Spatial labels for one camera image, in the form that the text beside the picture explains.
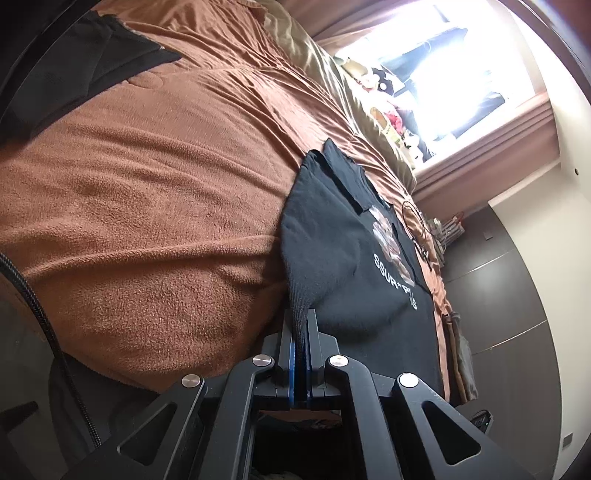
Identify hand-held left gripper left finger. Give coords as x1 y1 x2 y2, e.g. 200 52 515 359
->
92 310 296 480

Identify striped shopping bag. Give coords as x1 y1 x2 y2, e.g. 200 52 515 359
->
436 212 465 245

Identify pile of toys and clothes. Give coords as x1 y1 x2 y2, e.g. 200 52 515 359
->
339 58 432 162

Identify folded grey clothes stack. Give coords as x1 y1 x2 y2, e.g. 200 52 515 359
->
443 311 481 404

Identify pink curtain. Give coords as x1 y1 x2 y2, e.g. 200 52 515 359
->
413 92 561 222

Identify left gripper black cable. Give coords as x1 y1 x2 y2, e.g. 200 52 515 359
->
0 251 105 448

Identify window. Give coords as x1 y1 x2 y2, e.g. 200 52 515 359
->
332 0 550 153

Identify thin black cable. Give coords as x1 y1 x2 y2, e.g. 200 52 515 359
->
402 200 435 268

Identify beige duvet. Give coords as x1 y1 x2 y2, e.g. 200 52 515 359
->
263 0 416 190

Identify folded black clothes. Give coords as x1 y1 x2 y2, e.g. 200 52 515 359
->
0 11 181 139

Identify brown bed blanket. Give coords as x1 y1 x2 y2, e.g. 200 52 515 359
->
0 0 462 407

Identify black white plush toy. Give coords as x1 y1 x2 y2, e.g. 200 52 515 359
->
367 67 395 95

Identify black printed t-shirt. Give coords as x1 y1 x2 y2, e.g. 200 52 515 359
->
279 138 446 400

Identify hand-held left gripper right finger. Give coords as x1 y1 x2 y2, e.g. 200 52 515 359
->
299 310 532 480

